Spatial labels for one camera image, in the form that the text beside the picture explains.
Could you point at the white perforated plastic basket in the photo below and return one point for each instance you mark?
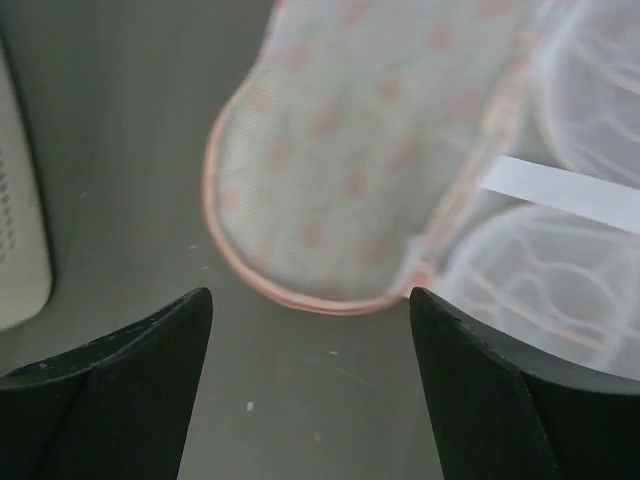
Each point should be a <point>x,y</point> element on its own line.
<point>26,276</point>

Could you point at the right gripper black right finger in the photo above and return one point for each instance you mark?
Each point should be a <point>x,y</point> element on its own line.
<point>502,409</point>

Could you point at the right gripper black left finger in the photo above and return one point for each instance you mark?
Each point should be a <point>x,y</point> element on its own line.
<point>118,407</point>

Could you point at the floral mesh laundry bag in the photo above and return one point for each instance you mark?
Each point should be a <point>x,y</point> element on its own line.
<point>485,150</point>

